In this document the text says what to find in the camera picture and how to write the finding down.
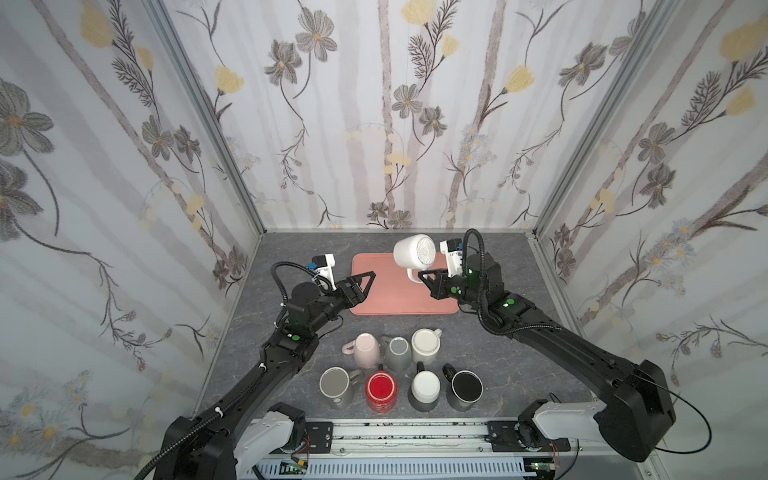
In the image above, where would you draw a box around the pink upside-down mug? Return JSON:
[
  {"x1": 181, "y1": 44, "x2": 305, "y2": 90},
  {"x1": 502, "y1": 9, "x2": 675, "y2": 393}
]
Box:
[{"x1": 341, "y1": 333, "x2": 381, "y2": 369}]

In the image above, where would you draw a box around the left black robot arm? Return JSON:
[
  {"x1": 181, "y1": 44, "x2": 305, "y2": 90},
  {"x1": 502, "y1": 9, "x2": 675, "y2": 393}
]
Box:
[{"x1": 136, "y1": 263, "x2": 376, "y2": 479}]

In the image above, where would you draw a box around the white slotted cable duct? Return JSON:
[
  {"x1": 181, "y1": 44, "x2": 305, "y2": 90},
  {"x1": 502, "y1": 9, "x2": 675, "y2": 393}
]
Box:
[{"x1": 241, "y1": 457, "x2": 536, "y2": 479}]

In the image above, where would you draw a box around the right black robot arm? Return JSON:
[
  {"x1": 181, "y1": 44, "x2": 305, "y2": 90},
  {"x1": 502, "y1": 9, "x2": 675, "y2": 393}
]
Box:
[{"x1": 418, "y1": 253, "x2": 676, "y2": 462}]

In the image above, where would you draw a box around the small grey upside-down mug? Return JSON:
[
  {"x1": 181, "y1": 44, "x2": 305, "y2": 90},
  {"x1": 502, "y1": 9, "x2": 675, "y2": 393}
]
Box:
[{"x1": 380, "y1": 336, "x2": 412, "y2": 373}]

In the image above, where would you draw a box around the white mug red inside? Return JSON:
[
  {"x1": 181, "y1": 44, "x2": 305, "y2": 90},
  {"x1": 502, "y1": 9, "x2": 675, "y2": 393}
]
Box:
[{"x1": 410, "y1": 328, "x2": 443, "y2": 365}]

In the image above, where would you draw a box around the grey mug white base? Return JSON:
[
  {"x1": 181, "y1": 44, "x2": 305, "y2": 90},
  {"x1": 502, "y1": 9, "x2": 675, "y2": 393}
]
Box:
[{"x1": 408, "y1": 361, "x2": 441, "y2": 412}]

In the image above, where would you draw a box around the red upside-down mug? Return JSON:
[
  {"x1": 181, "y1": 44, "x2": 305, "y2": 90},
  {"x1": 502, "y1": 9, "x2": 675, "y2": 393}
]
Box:
[{"x1": 365, "y1": 368, "x2": 398, "y2": 414}]

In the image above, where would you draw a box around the large grey upside-down mug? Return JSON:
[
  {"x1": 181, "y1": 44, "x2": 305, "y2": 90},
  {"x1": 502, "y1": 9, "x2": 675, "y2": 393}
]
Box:
[{"x1": 319, "y1": 366, "x2": 363, "y2": 409}]

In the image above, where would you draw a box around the black mug white rim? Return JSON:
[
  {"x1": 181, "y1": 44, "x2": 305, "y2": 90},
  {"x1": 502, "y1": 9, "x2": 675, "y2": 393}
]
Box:
[{"x1": 442, "y1": 363, "x2": 484, "y2": 412}]

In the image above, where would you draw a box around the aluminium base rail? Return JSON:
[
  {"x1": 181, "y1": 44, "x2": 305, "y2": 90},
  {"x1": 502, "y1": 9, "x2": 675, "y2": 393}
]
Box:
[{"x1": 239, "y1": 418, "x2": 661, "y2": 480}]

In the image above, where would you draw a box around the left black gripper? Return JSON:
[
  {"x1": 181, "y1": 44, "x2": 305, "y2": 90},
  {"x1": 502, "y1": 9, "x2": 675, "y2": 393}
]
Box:
[{"x1": 305, "y1": 272, "x2": 373, "y2": 336}]

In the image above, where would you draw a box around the cream ribbed mug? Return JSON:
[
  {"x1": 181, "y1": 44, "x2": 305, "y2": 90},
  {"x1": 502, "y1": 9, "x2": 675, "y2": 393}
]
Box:
[{"x1": 393, "y1": 234, "x2": 437, "y2": 283}]

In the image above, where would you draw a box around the pink rectangular tray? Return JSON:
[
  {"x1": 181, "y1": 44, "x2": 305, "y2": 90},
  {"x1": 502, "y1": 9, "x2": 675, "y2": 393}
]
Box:
[{"x1": 351, "y1": 253, "x2": 459, "y2": 316}]

